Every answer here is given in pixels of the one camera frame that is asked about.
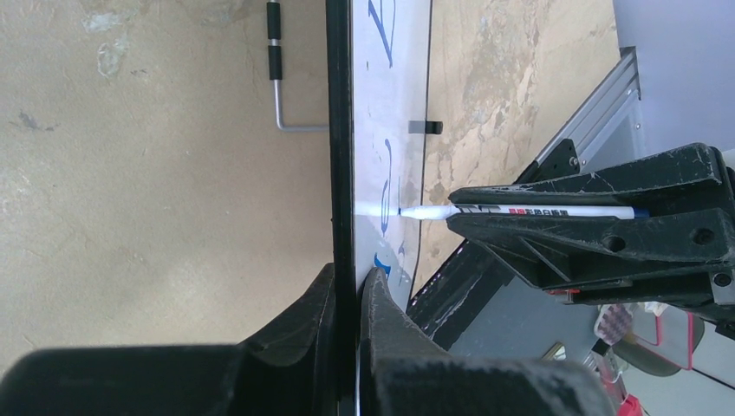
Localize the black framed whiteboard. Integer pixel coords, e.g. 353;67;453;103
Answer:
326;1;433;415

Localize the pink framed tablet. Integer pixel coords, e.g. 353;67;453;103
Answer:
627;308;705;377

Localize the aluminium frame rail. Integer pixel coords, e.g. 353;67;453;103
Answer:
535;47;646;172

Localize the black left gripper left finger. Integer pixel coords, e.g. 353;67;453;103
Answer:
1;264;336;415

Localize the purple patterned cloth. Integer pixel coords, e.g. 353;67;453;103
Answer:
593;304;634;346

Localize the black base beam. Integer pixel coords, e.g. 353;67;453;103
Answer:
406;139;581;351

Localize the pink 3d printed part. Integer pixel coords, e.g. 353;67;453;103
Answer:
616;394;644;416

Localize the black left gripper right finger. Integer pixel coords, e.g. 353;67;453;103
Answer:
359;267;615;415

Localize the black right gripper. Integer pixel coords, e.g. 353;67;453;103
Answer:
448;143;734;338

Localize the white blue whiteboard marker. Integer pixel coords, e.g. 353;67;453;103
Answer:
398;205;650;220

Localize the patterned phone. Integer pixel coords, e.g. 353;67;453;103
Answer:
543;342;567;361

